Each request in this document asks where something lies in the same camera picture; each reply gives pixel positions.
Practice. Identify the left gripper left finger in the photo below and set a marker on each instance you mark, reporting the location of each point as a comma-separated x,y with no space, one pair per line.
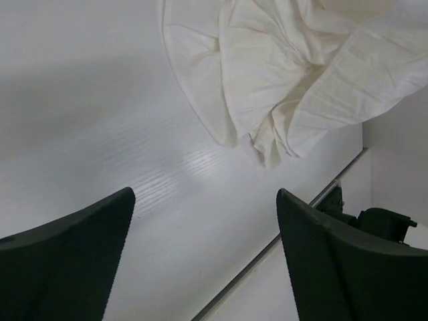
65,269

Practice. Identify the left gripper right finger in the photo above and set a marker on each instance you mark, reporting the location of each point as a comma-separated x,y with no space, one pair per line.
338,272

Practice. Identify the white skirt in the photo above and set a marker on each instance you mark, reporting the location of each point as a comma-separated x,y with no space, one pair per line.
286,73

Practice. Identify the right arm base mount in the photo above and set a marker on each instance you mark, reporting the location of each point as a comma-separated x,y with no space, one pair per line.
375,221

